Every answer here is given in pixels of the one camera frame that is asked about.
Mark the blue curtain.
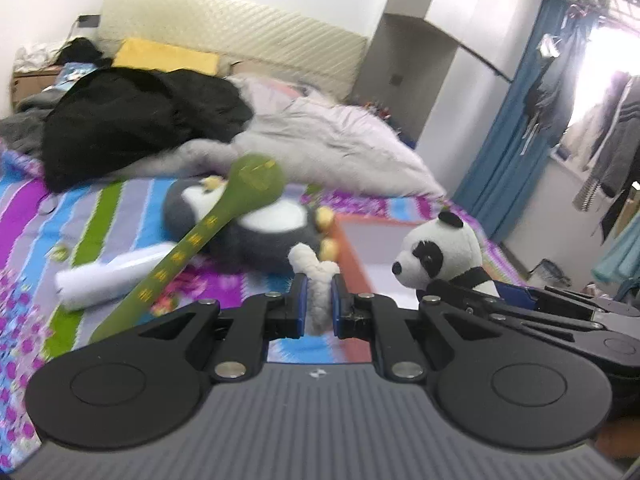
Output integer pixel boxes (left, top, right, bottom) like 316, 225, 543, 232
450, 0, 586, 247

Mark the white fuzzy plush toy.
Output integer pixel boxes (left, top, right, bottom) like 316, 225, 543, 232
287, 242, 343, 337

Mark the pink cloth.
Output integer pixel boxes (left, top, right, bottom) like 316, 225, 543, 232
272, 81, 313, 98

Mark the grey white penguin plush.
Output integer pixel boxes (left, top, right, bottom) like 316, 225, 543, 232
162, 175, 341, 277

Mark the grey fluffy duvet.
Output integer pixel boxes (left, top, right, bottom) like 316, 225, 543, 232
175, 75, 447, 199

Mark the yellow pillow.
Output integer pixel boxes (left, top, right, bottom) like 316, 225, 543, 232
112, 37, 221, 79

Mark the person's right forearm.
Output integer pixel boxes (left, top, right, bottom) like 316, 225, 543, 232
595, 412, 640, 466

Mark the colourful striped bedsheet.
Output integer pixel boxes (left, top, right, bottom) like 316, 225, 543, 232
0, 140, 526, 461

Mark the grey striped hanging jacket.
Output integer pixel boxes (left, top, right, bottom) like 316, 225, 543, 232
574, 72, 640, 212

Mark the black white panda plush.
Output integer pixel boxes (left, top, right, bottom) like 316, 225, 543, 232
391, 210, 501, 301

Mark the dark hanging garment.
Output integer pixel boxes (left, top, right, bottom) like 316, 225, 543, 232
520, 25, 587, 157

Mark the grey crumpled cloth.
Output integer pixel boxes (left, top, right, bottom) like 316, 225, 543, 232
0, 92, 62, 152

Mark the blue packet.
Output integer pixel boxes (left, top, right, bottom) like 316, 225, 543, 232
52, 62, 99, 89

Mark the teal hanging garment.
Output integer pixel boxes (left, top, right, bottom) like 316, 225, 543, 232
592, 220, 640, 287

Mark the black clothes pile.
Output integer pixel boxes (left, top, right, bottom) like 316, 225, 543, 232
40, 67, 256, 194

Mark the green plastic spoon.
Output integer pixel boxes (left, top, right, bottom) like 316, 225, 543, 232
92, 152, 286, 347

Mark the white rolled cloth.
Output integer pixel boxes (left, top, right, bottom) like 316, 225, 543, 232
54, 245, 182, 312

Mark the white wardrobe with niche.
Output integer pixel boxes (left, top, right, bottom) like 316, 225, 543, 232
350, 0, 547, 147

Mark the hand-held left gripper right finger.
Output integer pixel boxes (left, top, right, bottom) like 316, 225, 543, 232
331, 276, 506, 383

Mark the cream quilted headboard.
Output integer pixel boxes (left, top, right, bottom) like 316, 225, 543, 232
97, 0, 371, 104

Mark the white crumpled cloth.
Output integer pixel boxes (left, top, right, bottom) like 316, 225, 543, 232
14, 42, 62, 74

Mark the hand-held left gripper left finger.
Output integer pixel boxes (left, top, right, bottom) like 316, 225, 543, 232
125, 275, 307, 381

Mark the orange-edged white box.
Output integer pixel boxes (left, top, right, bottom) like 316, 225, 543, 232
330, 212, 447, 302

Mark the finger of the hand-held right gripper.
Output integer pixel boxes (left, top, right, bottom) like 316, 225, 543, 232
500, 284, 640, 322
425, 280, 617, 357

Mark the wooden nightstand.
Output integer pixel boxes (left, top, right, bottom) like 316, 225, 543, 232
11, 70, 62, 111

